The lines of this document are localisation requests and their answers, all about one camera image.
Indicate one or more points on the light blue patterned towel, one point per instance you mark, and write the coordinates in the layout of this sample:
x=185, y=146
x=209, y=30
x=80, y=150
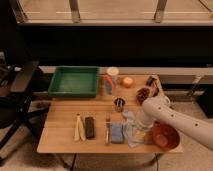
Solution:
x=132, y=130

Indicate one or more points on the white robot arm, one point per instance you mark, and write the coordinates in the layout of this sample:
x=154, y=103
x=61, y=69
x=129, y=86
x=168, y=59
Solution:
x=158, y=108

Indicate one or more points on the green plastic tray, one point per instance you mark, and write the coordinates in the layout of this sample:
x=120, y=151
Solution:
x=74, y=81

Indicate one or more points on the clear jar with white lid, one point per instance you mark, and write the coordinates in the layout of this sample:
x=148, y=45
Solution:
x=110, y=79

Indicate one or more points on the orange fruit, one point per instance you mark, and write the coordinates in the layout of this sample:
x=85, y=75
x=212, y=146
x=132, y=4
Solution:
x=127, y=82

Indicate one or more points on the small metal cup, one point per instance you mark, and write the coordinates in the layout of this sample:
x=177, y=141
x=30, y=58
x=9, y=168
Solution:
x=119, y=104

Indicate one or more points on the brown pine cone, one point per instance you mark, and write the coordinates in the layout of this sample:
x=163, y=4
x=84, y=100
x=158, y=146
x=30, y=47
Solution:
x=142, y=95

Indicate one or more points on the metal fork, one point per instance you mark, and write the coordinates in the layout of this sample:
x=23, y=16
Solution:
x=107, y=129

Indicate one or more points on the wooden table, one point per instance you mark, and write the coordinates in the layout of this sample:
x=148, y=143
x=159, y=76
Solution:
x=59, y=128

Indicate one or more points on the black rectangular block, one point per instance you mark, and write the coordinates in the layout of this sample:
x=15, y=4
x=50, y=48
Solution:
x=89, y=126

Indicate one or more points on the blue sponge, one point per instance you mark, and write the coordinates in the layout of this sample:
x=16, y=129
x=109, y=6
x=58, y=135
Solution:
x=117, y=133

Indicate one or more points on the yellow banana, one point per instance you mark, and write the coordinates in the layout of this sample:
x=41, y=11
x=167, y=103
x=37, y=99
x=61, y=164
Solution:
x=79, y=130

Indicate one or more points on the red-brown bowl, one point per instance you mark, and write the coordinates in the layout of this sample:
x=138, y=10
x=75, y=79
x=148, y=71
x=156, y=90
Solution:
x=165, y=136

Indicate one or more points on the black office chair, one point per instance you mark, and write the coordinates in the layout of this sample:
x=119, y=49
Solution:
x=15, y=98

